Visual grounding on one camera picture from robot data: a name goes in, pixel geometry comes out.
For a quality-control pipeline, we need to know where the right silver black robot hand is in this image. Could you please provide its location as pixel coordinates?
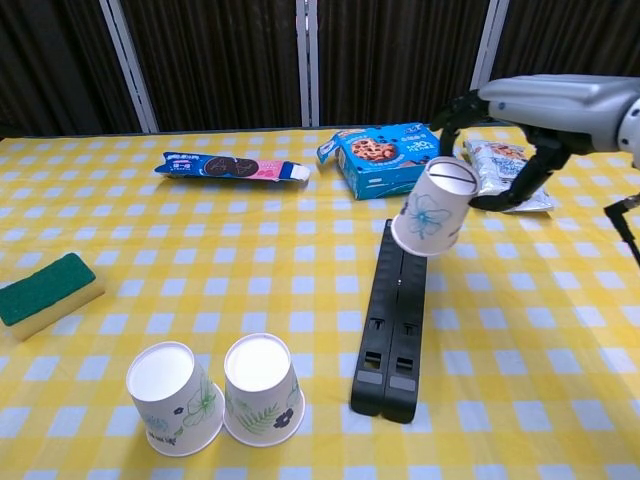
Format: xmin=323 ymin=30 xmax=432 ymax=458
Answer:
xmin=430 ymin=73 xmax=640 ymax=214

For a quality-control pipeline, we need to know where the paper cup blue flower print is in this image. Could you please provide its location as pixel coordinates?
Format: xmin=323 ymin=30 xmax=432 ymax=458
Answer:
xmin=390 ymin=155 xmax=481 ymax=258

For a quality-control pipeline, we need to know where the black cable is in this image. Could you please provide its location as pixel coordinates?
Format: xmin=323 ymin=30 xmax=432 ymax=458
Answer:
xmin=603 ymin=194 xmax=640 ymax=269

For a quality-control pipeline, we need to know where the blue pink cookie sleeve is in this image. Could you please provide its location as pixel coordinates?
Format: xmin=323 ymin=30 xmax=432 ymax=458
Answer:
xmin=153 ymin=151 xmax=311 ymax=184

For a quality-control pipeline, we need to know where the yellow checkered tablecloth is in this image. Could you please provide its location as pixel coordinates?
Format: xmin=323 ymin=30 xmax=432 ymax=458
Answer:
xmin=0 ymin=119 xmax=640 ymax=480

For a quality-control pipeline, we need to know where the white frame post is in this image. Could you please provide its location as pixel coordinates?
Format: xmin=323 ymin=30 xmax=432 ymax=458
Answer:
xmin=295 ymin=0 xmax=321 ymax=128
xmin=98 ymin=0 xmax=160 ymax=134
xmin=469 ymin=0 xmax=512 ymax=91

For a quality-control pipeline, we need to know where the black folding stand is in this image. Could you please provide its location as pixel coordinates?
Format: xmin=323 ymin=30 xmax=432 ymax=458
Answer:
xmin=349 ymin=218 xmax=430 ymax=425

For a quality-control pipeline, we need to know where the paper cup green fern print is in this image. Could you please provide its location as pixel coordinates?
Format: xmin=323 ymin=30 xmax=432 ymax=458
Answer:
xmin=222 ymin=332 xmax=307 ymax=448

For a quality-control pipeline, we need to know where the paper cup green flower print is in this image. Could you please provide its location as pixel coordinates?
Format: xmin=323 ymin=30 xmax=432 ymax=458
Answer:
xmin=125 ymin=341 xmax=226 ymax=458

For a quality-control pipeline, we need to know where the green and yellow sponge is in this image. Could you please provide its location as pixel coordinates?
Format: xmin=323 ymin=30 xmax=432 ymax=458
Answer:
xmin=0 ymin=252 xmax=107 ymax=343

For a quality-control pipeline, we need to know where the white silver snack bag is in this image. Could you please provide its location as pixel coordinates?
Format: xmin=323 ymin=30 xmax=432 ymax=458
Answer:
xmin=462 ymin=138 xmax=555 ymax=214

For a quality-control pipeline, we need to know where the blue cookie box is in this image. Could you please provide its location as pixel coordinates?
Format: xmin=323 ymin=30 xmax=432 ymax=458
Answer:
xmin=316 ymin=123 xmax=458 ymax=202

